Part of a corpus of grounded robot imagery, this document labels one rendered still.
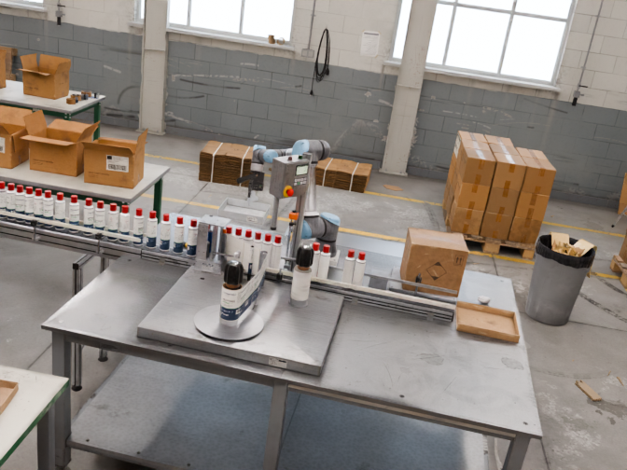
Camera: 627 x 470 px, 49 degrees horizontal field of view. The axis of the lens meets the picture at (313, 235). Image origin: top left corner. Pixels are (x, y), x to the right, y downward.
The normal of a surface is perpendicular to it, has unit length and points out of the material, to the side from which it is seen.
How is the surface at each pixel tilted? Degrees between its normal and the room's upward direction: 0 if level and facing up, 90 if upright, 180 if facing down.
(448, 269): 90
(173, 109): 90
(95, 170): 89
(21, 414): 0
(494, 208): 91
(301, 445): 1
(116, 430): 1
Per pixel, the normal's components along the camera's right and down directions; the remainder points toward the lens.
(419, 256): -0.05, 0.37
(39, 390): 0.13, -0.92
